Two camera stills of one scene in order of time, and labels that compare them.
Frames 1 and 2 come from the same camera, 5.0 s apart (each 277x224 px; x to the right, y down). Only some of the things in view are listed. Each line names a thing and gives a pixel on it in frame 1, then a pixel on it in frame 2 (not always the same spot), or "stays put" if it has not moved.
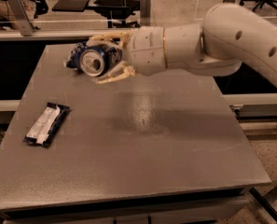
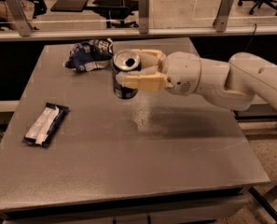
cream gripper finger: x=123 y=35 to x=155 y=55
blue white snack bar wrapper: x=44 y=129 stays put
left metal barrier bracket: x=25 y=27 stays put
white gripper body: x=146 y=50 to x=182 y=73
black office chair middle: x=116 y=7 stays put
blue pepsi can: x=94 y=61 to x=124 y=61
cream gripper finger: x=121 y=70 to x=148 y=79
